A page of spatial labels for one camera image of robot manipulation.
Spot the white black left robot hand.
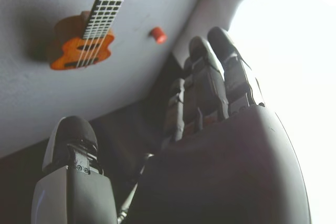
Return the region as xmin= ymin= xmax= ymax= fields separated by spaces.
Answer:
xmin=30 ymin=26 xmax=312 ymax=224

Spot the orange toy ukulele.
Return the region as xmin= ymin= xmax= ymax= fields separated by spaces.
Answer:
xmin=48 ymin=0 xmax=138 ymax=71

